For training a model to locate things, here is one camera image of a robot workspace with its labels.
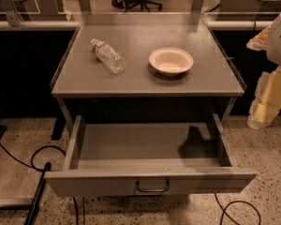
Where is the black pole on floor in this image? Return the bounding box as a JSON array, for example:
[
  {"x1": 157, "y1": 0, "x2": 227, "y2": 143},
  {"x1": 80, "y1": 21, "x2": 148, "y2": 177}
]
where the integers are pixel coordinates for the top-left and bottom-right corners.
[{"x1": 24, "y1": 162, "x2": 52, "y2": 225}]

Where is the white horizontal rail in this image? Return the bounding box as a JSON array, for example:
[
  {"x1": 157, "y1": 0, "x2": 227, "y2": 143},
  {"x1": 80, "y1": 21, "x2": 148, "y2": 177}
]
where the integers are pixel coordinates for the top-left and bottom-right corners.
[{"x1": 0, "y1": 21, "x2": 272, "y2": 31}]

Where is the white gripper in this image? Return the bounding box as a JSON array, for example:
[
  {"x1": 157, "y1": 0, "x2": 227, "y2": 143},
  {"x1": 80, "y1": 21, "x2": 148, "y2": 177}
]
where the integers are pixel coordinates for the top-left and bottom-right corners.
[{"x1": 246, "y1": 26, "x2": 281, "y2": 129}]

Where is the white paper bowl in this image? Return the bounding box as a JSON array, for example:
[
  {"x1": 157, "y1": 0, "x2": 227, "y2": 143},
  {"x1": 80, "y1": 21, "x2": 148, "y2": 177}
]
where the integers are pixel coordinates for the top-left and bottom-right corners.
[{"x1": 149, "y1": 48, "x2": 194, "y2": 77}]

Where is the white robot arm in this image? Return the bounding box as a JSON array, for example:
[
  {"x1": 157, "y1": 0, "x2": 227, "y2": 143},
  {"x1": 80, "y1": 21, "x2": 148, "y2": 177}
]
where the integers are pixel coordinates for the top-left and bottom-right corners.
[{"x1": 246, "y1": 13, "x2": 281, "y2": 129}]

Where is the grey top drawer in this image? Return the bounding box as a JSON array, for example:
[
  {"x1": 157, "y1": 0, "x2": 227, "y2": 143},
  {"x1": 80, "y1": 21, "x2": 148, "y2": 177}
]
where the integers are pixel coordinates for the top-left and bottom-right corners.
[{"x1": 45, "y1": 114, "x2": 257, "y2": 197}]

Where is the clear plastic water bottle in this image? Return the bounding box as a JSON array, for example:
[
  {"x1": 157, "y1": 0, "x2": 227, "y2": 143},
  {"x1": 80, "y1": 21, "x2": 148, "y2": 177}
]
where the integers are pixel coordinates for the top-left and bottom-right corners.
[{"x1": 91, "y1": 38, "x2": 126, "y2": 74}]

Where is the black floor cable left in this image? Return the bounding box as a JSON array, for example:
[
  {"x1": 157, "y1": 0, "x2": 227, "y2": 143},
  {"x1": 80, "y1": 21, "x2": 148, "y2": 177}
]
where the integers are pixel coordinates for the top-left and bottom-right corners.
[{"x1": 0, "y1": 134, "x2": 86, "y2": 225}]

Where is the black floor cable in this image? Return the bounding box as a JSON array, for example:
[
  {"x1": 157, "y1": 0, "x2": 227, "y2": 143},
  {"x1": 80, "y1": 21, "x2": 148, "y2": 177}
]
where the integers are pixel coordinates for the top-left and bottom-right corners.
[
  {"x1": 0, "y1": 134, "x2": 86, "y2": 225},
  {"x1": 214, "y1": 193, "x2": 262, "y2": 225}
]

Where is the black floor cable right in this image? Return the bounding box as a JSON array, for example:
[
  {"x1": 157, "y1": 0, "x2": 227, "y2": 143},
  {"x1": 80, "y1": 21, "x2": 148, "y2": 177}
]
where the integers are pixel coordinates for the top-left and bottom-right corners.
[{"x1": 214, "y1": 193, "x2": 262, "y2": 225}]

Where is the grey drawer cabinet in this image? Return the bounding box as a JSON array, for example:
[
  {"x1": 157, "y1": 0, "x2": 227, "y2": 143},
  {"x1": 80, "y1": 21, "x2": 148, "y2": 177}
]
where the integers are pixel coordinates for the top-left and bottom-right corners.
[{"x1": 52, "y1": 12, "x2": 244, "y2": 128}]

